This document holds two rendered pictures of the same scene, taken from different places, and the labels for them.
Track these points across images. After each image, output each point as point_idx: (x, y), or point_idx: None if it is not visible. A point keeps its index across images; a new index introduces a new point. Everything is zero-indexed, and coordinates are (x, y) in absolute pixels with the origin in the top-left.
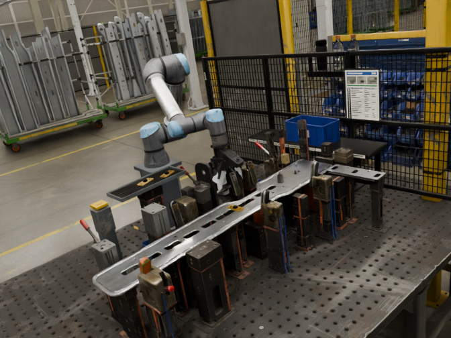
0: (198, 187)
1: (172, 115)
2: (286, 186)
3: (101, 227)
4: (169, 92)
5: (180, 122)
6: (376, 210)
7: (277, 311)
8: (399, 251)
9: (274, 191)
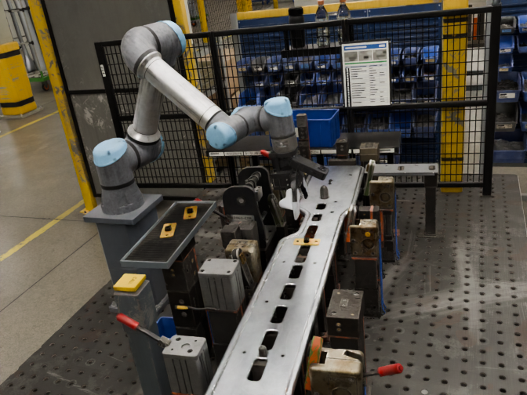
0: (239, 224)
1: (212, 114)
2: (340, 201)
3: (143, 320)
4: (187, 81)
5: (230, 123)
6: (431, 211)
7: (423, 364)
8: (479, 252)
9: (332, 209)
